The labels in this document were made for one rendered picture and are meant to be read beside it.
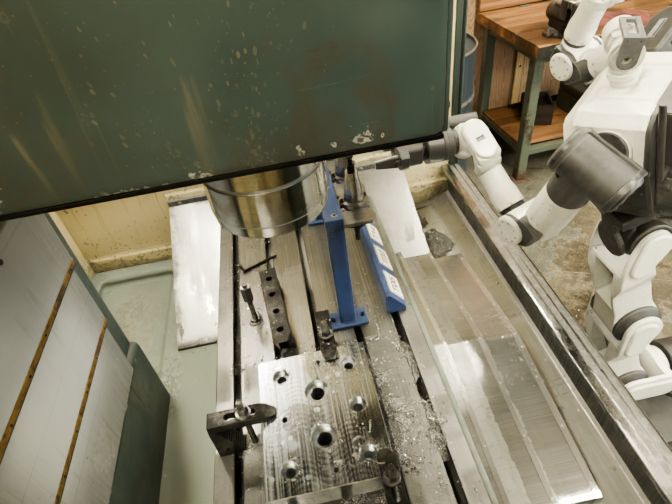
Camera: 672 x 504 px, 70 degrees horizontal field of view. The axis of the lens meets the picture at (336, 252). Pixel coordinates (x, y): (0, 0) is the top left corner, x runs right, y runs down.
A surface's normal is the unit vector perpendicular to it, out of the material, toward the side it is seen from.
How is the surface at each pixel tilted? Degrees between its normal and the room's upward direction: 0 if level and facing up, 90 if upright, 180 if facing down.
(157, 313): 0
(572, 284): 0
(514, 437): 8
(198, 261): 26
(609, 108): 17
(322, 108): 90
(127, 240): 90
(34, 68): 90
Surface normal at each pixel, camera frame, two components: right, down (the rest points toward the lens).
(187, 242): -0.03, -0.43
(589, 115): -0.71, -0.03
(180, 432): -0.11, -0.75
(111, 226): 0.17, 0.63
